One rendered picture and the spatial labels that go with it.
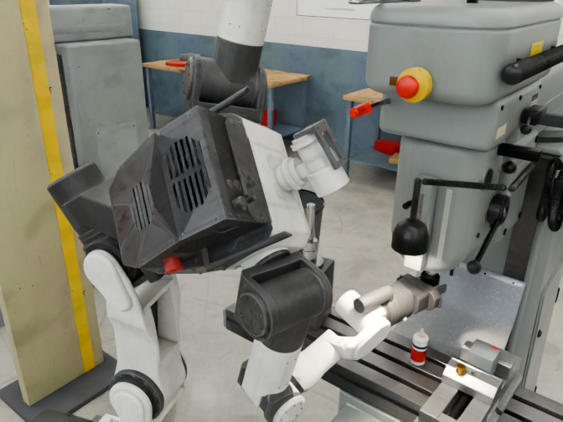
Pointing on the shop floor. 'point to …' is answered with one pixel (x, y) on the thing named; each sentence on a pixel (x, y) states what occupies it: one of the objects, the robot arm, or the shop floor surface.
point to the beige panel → (41, 230)
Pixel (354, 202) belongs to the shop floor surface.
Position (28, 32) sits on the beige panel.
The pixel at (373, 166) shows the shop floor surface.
